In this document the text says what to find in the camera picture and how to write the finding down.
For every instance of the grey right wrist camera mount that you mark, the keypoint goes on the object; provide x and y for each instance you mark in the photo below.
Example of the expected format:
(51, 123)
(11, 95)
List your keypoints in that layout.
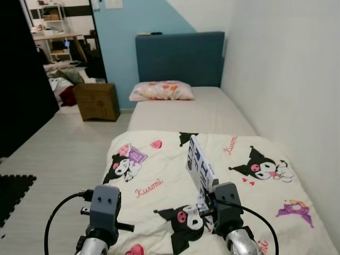
(228, 204)

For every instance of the white wall switch plate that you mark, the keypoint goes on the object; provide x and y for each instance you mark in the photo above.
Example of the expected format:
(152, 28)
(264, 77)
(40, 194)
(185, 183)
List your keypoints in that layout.
(113, 3)

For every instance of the pink pillow with orange patches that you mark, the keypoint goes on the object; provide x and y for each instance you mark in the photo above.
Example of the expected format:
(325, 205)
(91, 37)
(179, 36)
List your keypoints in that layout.
(159, 91)

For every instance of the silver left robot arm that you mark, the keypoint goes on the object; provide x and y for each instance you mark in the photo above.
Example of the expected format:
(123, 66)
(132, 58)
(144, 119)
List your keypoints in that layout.
(95, 245)

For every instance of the black foam floor mat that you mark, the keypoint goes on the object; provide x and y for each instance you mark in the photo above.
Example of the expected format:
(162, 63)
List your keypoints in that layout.
(13, 196)

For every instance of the black wardrobe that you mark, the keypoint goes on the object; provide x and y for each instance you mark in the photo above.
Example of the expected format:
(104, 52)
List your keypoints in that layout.
(24, 79)

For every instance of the pile of clothes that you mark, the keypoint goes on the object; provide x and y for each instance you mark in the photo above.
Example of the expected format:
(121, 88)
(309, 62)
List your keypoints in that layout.
(66, 79)

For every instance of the white book with blue letters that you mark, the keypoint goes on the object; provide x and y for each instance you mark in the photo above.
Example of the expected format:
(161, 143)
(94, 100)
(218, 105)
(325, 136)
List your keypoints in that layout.
(201, 167)

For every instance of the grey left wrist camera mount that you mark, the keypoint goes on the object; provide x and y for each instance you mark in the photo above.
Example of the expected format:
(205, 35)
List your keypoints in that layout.
(104, 207)

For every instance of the teal upholstered headboard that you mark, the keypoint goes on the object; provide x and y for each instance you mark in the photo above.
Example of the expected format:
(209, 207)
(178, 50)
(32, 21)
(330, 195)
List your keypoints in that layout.
(178, 58)

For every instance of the wooden desk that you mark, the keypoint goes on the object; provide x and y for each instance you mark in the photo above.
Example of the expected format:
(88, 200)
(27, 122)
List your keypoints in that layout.
(58, 37)

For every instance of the bed with cream sheet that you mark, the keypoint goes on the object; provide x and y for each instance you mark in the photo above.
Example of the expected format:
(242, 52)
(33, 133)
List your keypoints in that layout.
(191, 114)

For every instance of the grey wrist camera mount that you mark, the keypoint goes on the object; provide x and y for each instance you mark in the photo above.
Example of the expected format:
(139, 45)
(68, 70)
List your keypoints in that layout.
(104, 207)
(228, 204)

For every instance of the cream cartoon print quilt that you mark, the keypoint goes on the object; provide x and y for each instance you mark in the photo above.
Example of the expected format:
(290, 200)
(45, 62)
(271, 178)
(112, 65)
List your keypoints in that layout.
(159, 175)

